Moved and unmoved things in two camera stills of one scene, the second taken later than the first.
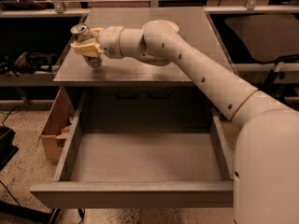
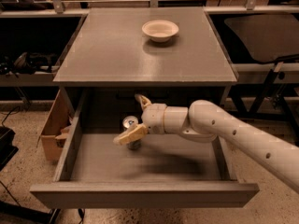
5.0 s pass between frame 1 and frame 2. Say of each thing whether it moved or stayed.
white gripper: moved
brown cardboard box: stayed
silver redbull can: moved
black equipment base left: stayed
